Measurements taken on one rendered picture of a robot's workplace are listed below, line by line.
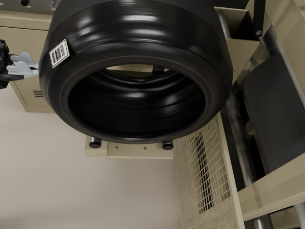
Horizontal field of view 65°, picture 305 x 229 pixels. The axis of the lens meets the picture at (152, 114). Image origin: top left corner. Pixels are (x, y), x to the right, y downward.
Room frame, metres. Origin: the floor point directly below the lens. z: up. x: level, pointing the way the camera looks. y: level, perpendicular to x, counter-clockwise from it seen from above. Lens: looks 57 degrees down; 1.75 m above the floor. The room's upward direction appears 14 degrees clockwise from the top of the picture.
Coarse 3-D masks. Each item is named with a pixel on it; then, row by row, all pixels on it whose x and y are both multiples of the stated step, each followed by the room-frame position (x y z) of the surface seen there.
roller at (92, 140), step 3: (90, 138) 0.37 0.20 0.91; (93, 138) 0.37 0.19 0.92; (90, 141) 0.36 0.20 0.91; (93, 141) 0.36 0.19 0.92; (96, 141) 0.36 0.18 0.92; (99, 141) 0.36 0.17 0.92; (90, 144) 0.35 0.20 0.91; (93, 144) 0.35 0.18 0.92; (96, 144) 0.35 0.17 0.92; (99, 144) 0.35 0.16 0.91; (93, 147) 0.35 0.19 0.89; (96, 147) 0.35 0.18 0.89; (99, 147) 0.35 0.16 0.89
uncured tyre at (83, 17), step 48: (96, 0) 0.46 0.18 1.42; (144, 0) 0.47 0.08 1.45; (192, 0) 0.55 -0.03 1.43; (48, 48) 0.38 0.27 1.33; (96, 48) 0.36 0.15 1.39; (144, 48) 0.38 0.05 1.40; (192, 48) 0.42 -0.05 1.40; (48, 96) 0.33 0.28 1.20; (96, 96) 0.53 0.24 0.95; (144, 96) 0.62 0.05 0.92; (192, 96) 0.59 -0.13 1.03
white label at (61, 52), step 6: (66, 42) 0.36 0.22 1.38; (54, 48) 0.36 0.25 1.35; (60, 48) 0.36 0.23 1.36; (66, 48) 0.35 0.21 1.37; (54, 54) 0.35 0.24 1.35; (60, 54) 0.35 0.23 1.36; (66, 54) 0.34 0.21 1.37; (54, 60) 0.34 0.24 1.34; (60, 60) 0.33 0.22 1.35; (54, 66) 0.33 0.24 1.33
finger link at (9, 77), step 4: (4, 72) 0.37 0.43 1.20; (0, 76) 0.36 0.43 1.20; (4, 76) 0.36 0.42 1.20; (8, 76) 0.36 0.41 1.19; (12, 76) 0.37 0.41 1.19; (16, 76) 0.37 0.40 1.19; (20, 76) 0.38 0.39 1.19; (4, 80) 0.36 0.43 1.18; (8, 80) 0.36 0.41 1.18; (12, 80) 0.36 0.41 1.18
